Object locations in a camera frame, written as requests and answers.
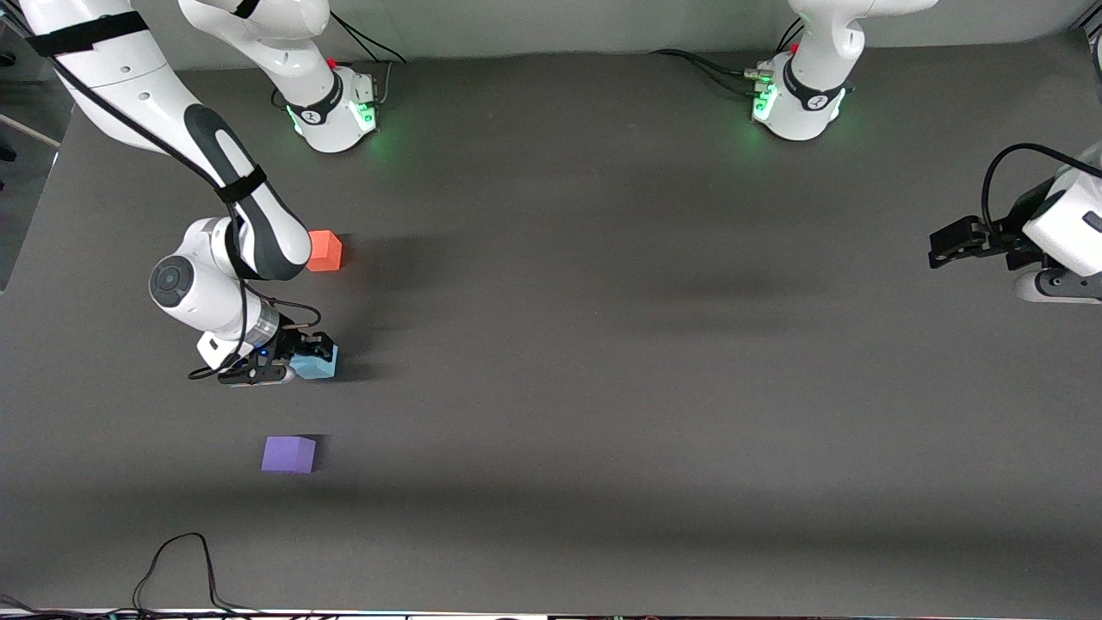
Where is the black left base cable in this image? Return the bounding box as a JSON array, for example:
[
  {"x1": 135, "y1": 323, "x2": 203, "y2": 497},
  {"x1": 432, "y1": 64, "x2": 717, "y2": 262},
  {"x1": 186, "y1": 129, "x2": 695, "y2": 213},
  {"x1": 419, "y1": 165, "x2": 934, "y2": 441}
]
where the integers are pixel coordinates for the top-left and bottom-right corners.
[{"x1": 650, "y1": 49, "x2": 763, "y2": 97}]

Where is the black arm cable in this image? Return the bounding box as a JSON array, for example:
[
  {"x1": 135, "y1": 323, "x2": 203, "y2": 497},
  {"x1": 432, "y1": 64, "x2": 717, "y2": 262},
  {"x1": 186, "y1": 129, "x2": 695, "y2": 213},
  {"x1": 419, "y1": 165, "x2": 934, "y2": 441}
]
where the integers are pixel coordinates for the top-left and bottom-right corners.
[
  {"x1": 22, "y1": 13, "x2": 324, "y2": 381},
  {"x1": 981, "y1": 142, "x2": 1102, "y2": 249}
]

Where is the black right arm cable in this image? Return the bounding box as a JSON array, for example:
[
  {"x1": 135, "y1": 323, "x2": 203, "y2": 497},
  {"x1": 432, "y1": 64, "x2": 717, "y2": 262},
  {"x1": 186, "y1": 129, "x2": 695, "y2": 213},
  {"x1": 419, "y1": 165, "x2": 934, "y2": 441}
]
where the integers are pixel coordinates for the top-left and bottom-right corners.
[{"x1": 22, "y1": 13, "x2": 324, "y2": 381}]

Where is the purple foam block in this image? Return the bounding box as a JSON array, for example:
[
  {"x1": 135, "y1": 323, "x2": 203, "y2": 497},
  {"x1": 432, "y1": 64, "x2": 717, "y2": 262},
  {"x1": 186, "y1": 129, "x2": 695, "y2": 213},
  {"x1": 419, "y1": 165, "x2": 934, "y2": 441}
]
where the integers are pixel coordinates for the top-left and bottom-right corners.
[{"x1": 261, "y1": 436, "x2": 318, "y2": 475}]

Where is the light blue foam block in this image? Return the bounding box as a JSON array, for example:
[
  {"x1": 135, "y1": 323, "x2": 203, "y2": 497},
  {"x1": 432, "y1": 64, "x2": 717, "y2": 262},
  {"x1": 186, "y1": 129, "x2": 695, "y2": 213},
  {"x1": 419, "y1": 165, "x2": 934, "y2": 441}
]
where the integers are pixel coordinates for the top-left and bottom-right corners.
[{"x1": 288, "y1": 344, "x2": 340, "y2": 382}]

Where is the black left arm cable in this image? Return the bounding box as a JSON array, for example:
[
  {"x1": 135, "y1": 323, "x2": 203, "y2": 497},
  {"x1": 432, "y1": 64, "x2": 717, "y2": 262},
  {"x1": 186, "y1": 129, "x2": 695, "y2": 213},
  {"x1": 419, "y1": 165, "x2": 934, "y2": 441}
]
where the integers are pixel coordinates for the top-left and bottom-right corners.
[{"x1": 981, "y1": 142, "x2": 1102, "y2": 249}]

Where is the orange foam block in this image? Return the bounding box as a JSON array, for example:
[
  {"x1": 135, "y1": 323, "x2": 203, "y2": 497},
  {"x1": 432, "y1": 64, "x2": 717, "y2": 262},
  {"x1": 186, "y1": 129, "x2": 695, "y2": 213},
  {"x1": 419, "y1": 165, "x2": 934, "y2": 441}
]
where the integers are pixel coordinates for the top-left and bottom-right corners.
[{"x1": 306, "y1": 230, "x2": 344, "y2": 273}]

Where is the black looped cable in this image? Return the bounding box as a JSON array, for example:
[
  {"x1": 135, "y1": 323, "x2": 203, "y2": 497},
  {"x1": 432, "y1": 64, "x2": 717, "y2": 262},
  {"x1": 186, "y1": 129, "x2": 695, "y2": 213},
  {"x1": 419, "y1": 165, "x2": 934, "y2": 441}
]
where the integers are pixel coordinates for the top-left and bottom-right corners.
[{"x1": 132, "y1": 532, "x2": 259, "y2": 617}]

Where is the dark grey table mat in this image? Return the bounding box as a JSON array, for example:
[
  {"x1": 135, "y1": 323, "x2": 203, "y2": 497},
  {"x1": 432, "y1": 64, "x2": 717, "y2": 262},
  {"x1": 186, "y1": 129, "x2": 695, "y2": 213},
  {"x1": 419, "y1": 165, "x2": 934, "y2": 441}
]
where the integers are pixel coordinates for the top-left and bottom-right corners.
[{"x1": 0, "y1": 34, "x2": 1102, "y2": 617}]

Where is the white rod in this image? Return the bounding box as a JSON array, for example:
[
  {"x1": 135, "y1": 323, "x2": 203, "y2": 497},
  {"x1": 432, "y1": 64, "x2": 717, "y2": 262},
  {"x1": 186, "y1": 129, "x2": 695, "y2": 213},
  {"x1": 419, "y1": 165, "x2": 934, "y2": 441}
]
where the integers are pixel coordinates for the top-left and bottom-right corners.
[{"x1": 0, "y1": 112, "x2": 65, "y2": 149}]

